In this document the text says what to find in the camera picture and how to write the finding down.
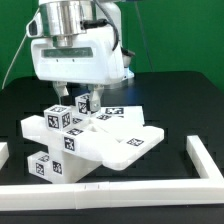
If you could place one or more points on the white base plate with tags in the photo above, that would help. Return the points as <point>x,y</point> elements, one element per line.
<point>133,113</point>

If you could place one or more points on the white L-shaped border fence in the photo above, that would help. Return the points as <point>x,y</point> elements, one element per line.
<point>208,188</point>

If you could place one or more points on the white tagged cube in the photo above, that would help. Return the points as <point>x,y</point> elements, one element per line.
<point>58,117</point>
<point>82,104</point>

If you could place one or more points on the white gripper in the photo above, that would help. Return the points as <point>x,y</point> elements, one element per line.
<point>90,60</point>

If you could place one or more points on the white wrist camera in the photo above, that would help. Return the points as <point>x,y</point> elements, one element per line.
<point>34,28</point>

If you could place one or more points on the white part at left edge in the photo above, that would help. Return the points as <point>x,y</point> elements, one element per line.
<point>4,153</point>

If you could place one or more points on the white chair back frame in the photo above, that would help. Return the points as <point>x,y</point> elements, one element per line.
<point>115,143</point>

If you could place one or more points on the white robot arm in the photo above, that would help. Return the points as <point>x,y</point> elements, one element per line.
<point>63,19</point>

